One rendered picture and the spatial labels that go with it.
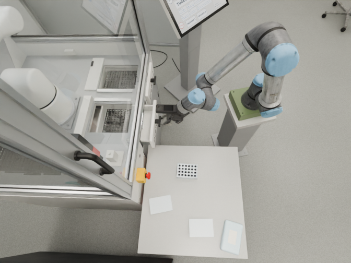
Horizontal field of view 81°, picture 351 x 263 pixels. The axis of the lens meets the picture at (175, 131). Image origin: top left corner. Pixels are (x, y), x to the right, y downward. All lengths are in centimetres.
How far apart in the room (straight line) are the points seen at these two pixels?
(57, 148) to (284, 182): 203
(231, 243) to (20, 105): 108
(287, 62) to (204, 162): 73
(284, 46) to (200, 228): 93
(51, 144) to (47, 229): 192
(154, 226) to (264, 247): 114
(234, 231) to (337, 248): 129
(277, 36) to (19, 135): 85
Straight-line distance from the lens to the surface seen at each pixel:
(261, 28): 98
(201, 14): 175
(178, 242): 125
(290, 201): 224
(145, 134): 131
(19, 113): 42
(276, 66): 90
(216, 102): 109
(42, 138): 47
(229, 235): 123
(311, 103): 277
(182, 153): 132
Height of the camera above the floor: 201
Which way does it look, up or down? 65 degrees down
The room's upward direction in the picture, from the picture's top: 6 degrees counter-clockwise
